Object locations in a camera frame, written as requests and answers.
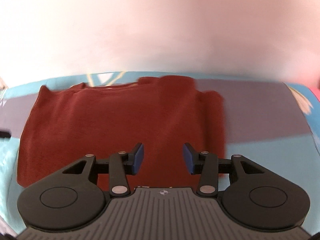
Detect pink pillow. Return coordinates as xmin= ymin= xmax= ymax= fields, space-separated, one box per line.
xmin=309 ymin=80 xmax=320 ymax=101

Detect blue and purple bedsheet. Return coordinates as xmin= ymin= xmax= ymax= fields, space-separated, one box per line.
xmin=1 ymin=72 xmax=319 ymax=234

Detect dark red knit sweater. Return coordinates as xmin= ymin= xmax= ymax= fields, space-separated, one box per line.
xmin=17 ymin=76 xmax=225 ymax=188

